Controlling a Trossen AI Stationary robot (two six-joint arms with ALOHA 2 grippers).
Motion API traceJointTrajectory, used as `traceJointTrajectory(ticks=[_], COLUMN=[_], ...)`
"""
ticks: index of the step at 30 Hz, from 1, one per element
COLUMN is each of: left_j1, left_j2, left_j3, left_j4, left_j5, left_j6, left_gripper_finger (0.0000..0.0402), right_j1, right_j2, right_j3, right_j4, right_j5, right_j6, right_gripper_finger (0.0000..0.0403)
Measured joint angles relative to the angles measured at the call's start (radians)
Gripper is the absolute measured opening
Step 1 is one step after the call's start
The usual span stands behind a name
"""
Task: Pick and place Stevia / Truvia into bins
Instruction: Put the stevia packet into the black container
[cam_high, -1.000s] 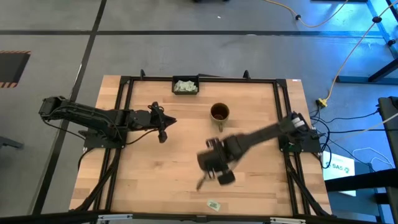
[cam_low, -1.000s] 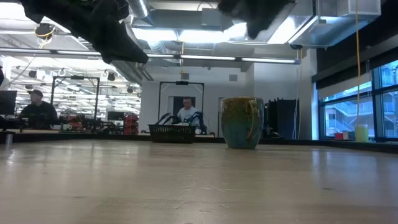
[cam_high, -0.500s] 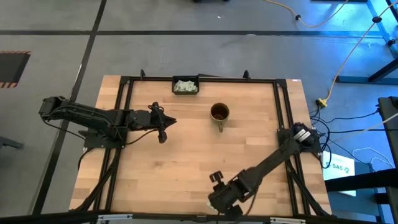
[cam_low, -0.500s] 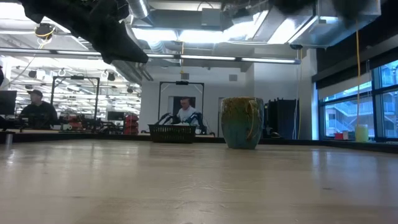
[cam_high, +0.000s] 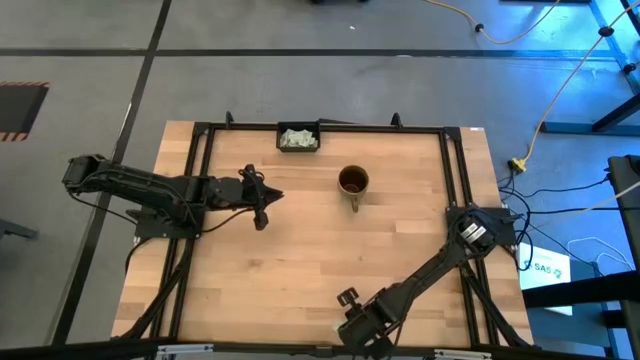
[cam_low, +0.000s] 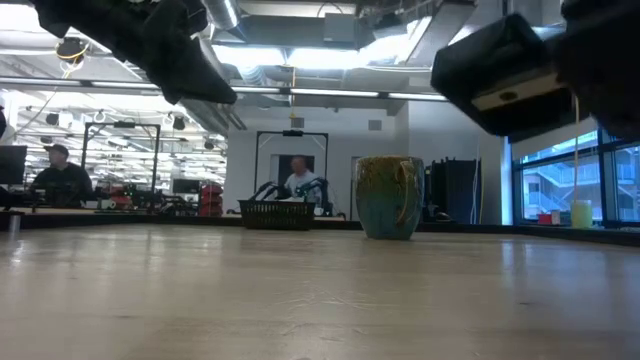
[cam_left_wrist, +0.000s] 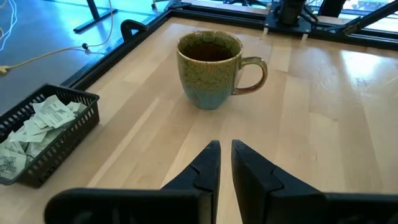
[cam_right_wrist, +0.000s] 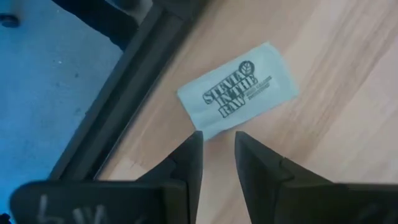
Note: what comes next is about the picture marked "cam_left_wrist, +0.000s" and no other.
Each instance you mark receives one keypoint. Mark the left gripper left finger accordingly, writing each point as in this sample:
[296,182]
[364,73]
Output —
[208,174]

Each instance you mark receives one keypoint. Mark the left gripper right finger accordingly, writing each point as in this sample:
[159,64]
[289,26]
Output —
[252,180]

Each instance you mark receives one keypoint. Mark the green sweetener packet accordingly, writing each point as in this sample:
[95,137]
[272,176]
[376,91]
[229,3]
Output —
[32,130]
[54,112]
[74,107]
[7,163]
[43,146]

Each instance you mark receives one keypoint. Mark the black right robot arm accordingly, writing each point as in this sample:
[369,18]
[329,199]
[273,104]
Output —
[290,12]

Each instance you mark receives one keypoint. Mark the green glazed ceramic mug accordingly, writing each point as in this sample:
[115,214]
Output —
[205,81]

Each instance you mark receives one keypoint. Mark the small black plastic basket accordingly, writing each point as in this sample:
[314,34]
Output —
[62,146]

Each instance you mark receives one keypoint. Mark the black frame clamp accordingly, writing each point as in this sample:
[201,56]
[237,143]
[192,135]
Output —
[130,25]

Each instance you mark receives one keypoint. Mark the blue and black table frame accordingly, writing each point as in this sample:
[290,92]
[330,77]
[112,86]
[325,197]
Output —
[93,21]

